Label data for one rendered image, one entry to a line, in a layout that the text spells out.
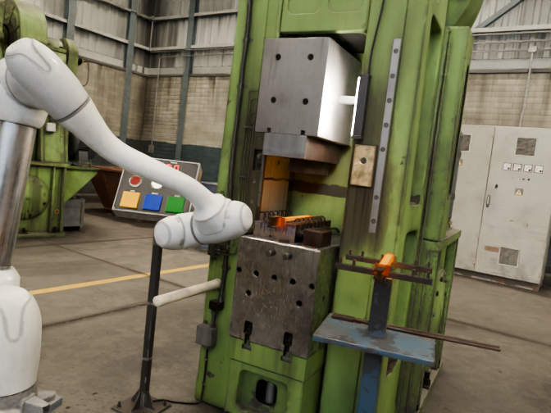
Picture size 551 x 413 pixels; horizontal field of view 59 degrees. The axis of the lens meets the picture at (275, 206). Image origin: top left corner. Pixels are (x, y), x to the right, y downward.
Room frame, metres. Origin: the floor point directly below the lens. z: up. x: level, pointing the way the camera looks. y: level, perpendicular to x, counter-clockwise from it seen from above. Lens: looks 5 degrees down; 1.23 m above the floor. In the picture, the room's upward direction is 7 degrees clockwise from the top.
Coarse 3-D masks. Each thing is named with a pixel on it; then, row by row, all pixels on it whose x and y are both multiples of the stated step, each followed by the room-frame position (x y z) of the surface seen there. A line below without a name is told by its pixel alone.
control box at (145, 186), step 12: (180, 168) 2.20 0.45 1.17; (192, 168) 2.20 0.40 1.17; (120, 180) 2.16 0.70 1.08; (144, 180) 2.16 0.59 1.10; (120, 192) 2.13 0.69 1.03; (144, 192) 2.13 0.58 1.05; (156, 192) 2.13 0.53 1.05; (168, 192) 2.14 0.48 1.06; (192, 204) 2.12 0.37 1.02; (120, 216) 2.15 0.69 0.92; (132, 216) 2.13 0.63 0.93; (144, 216) 2.11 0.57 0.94; (156, 216) 2.10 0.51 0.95
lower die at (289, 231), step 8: (256, 224) 2.10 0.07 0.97; (264, 224) 2.08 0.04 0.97; (288, 224) 2.03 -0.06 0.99; (296, 224) 2.05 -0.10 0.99; (304, 224) 2.09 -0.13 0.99; (328, 224) 2.36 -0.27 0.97; (256, 232) 2.10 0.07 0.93; (264, 232) 2.08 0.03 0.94; (272, 232) 2.06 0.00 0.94; (280, 232) 2.04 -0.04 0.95; (288, 232) 2.03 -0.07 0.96; (296, 232) 2.02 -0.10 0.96; (296, 240) 2.03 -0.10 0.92
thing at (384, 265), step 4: (384, 256) 1.72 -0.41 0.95; (388, 256) 1.73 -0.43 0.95; (392, 256) 1.74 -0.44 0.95; (384, 260) 1.65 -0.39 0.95; (388, 260) 1.66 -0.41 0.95; (392, 260) 1.76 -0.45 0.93; (376, 264) 1.53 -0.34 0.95; (380, 264) 1.53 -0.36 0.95; (384, 264) 1.57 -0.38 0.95; (388, 264) 1.59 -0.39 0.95; (376, 268) 1.46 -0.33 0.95; (380, 268) 1.47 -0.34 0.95; (384, 268) 1.48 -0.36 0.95; (388, 268) 1.52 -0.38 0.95; (376, 272) 1.52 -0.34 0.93; (380, 272) 1.44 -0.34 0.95; (384, 272) 1.52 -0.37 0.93; (388, 272) 1.52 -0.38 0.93; (376, 276) 1.44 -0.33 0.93; (380, 276) 1.46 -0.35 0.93; (384, 276) 1.49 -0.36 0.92
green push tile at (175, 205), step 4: (168, 200) 2.11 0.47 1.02; (172, 200) 2.11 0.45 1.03; (176, 200) 2.11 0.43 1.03; (180, 200) 2.11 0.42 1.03; (184, 200) 2.12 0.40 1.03; (168, 204) 2.10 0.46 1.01; (172, 204) 2.10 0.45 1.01; (176, 204) 2.10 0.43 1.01; (180, 204) 2.10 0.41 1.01; (168, 208) 2.09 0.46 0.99; (172, 208) 2.09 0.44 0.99; (176, 208) 2.09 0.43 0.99; (180, 208) 2.09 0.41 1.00; (172, 212) 2.08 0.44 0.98; (176, 212) 2.08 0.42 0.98; (180, 212) 2.08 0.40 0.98
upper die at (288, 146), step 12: (264, 144) 2.10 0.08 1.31; (276, 144) 2.07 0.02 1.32; (288, 144) 2.05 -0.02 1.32; (300, 144) 2.02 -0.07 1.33; (312, 144) 2.08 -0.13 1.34; (324, 144) 2.20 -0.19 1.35; (336, 144) 2.34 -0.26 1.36; (276, 156) 2.09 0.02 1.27; (288, 156) 2.05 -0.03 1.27; (300, 156) 2.02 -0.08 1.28; (312, 156) 2.09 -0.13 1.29; (324, 156) 2.21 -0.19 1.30; (336, 156) 2.35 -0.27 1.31
